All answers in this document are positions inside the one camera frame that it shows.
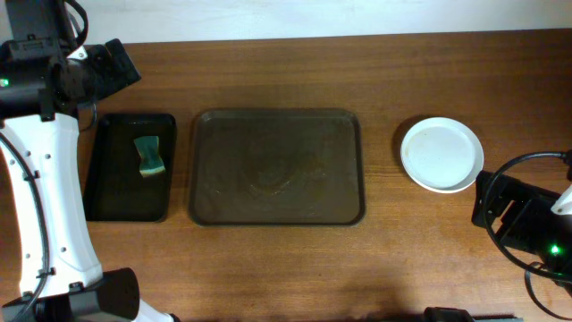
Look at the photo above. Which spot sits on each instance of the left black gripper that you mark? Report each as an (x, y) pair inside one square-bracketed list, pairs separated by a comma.
[(115, 79)]

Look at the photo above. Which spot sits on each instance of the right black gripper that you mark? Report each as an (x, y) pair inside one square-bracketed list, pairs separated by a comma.
[(518, 200)]

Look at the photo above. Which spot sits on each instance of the pale grey plate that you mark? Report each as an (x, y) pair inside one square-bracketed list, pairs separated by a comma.
[(442, 155)]

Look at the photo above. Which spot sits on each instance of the green yellow sponge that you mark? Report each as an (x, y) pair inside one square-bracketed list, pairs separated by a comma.
[(151, 163)]

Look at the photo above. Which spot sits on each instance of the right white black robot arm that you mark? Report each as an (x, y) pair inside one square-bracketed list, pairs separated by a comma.
[(530, 264)]

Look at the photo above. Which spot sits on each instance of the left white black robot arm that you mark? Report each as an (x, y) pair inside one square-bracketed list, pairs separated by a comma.
[(47, 76)]

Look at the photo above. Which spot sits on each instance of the black tray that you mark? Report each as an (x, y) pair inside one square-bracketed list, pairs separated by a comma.
[(115, 190)]

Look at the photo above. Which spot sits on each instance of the brown tray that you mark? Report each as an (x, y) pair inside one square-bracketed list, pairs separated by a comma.
[(277, 167)]

